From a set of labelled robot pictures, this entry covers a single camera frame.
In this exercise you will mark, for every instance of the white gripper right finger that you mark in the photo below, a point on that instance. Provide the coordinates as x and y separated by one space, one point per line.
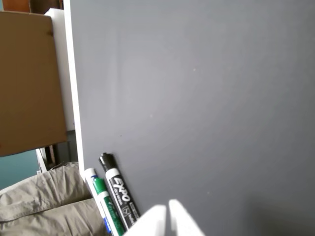
183 221

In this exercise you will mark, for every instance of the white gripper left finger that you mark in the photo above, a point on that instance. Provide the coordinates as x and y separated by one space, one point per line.
155 221

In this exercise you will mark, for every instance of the green Expo marker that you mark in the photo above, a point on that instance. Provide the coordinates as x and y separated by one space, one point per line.
112 211

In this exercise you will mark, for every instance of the black Expo marker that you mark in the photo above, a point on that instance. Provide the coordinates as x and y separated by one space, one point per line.
118 189

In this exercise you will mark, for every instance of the olive crumpled cloth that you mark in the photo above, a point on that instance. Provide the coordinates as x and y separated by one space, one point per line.
49 209

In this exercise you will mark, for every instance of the grey rectangular mat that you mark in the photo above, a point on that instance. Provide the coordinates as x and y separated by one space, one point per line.
197 98

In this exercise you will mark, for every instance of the white foam board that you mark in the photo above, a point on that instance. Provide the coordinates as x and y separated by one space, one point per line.
59 73

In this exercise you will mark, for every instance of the brown cardboard box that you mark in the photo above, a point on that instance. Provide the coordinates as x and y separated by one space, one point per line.
29 86

